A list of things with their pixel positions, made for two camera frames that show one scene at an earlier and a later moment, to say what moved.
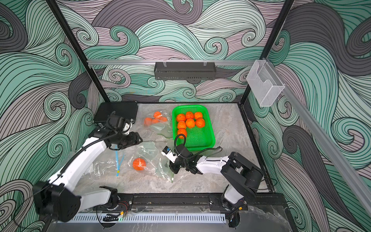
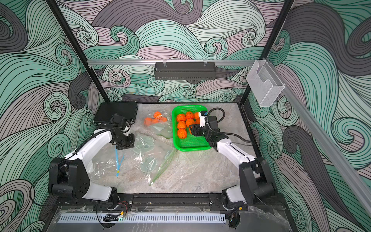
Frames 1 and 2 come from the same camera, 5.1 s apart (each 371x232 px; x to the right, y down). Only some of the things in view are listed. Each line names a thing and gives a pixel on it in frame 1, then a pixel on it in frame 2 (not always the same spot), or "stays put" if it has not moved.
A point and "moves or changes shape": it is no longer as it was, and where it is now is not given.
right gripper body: [178, 164] → [201, 131]
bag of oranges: [160, 121] stays put
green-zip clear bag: [147, 160] moves or changes shape
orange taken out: [181, 117] stays put
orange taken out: [181, 124] stays put
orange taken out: [189, 114] stays put
